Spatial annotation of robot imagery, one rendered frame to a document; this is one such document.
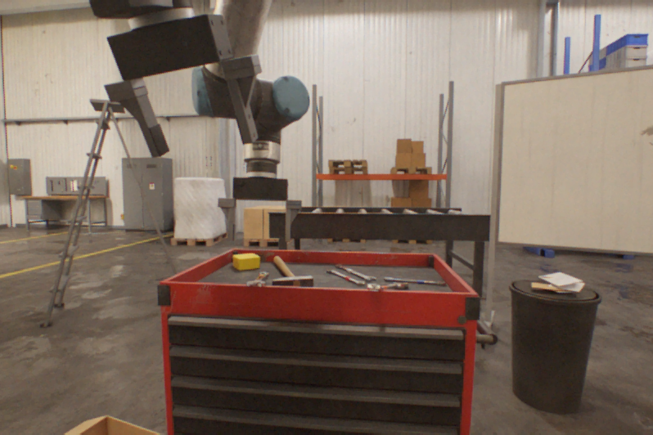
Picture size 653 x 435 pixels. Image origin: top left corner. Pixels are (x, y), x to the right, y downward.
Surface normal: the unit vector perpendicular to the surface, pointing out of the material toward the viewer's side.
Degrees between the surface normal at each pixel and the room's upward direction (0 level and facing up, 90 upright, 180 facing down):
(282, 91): 84
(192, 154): 90
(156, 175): 90
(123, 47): 113
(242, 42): 138
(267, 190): 82
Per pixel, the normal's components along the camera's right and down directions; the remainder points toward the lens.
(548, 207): -0.52, 0.07
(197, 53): -0.11, 0.47
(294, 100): 0.59, -0.04
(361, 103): -0.11, 0.08
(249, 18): 0.37, 0.79
